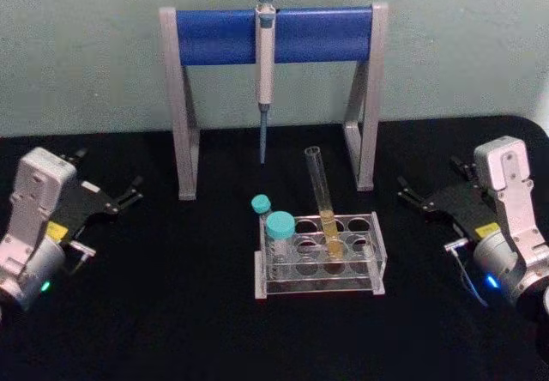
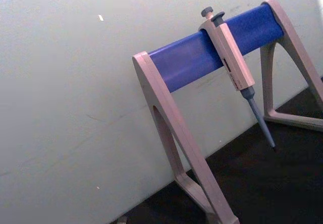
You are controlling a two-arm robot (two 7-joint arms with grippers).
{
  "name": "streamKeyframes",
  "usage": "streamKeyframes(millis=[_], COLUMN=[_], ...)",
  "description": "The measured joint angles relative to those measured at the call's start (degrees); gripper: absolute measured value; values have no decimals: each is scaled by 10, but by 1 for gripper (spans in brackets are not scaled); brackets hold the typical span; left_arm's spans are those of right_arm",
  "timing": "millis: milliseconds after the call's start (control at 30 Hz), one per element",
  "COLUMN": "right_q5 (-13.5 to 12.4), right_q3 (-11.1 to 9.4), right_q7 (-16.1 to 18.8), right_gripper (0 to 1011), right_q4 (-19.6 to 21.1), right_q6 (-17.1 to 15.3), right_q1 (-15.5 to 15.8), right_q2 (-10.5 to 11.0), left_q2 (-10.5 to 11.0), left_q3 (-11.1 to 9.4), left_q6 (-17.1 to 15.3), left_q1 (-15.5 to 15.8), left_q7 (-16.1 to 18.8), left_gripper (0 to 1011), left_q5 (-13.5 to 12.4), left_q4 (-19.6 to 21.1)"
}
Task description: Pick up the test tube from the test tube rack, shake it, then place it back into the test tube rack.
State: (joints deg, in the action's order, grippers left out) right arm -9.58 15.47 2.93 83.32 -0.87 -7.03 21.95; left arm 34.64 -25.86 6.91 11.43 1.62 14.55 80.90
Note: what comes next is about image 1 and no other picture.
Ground clear acrylic tube rack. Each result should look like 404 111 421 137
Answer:
253 210 389 300

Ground black table cloth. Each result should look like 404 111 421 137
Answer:
0 114 549 381

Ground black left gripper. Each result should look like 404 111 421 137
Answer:
45 148 145 245

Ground white pipette with blue tip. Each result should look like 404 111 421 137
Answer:
254 0 278 166

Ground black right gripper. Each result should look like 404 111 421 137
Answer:
395 154 502 243

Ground small tube with teal cap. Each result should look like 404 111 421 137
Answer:
250 194 273 227

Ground thin cable with silver plug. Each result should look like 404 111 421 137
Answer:
443 240 491 310
63 239 98 275

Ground grey stand with blue bar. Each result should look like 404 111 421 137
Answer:
158 2 389 203

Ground glass test tube yellow liquid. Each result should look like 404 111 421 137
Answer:
304 145 347 263

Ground large tube with teal cap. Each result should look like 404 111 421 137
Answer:
264 210 298 267

